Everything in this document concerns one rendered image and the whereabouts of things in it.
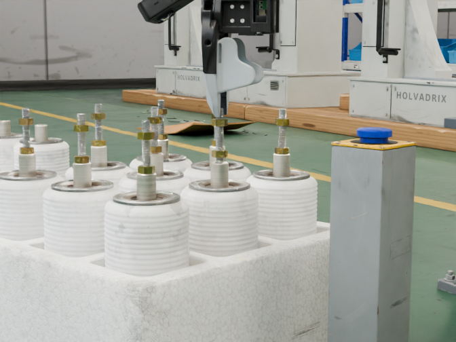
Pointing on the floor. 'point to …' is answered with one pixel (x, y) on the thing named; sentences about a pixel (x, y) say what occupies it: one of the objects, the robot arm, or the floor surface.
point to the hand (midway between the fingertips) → (215, 104)
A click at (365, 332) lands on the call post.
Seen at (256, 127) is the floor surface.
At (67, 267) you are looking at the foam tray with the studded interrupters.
